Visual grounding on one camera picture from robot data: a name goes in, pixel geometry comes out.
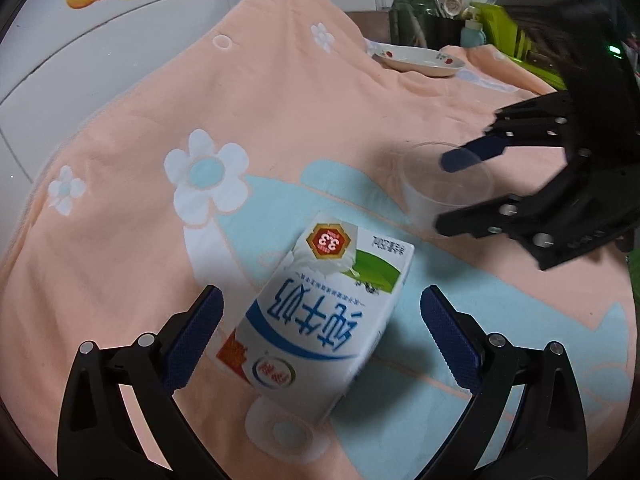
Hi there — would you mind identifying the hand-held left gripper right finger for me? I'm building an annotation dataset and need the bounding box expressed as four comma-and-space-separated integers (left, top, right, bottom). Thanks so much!
420, 285, 588, 480

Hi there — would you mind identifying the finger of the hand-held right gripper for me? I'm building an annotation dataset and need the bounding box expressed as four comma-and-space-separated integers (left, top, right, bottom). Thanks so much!
440, 92, 576, 173
435, 152, 593, 256

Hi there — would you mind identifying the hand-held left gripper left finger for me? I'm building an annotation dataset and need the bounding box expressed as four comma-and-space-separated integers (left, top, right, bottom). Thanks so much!
56, 285, 224, 480

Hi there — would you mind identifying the clear plastic cup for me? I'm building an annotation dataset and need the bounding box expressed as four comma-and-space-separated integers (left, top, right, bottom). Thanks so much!
397, 142, 496, 233

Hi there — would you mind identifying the large white blue milk carton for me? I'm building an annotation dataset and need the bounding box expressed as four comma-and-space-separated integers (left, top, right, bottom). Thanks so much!
216, 211, 416, 423

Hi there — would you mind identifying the white plate with red print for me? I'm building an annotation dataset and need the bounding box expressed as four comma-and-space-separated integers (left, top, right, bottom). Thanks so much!
372, 44, 467, 78

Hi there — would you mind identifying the light blue bottle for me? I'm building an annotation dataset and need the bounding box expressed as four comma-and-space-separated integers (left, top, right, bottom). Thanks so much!
460, 17, 487, 49

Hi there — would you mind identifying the green dish rack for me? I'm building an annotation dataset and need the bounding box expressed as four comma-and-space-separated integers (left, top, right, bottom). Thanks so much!
470, 2, 566, 93

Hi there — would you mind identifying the dark green utensil holder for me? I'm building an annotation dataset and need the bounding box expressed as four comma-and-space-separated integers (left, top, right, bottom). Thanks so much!
390, 0, 441, 47

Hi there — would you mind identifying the peach floral blanket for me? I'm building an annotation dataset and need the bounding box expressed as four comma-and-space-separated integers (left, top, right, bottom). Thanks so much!
0, 0, 640, 480

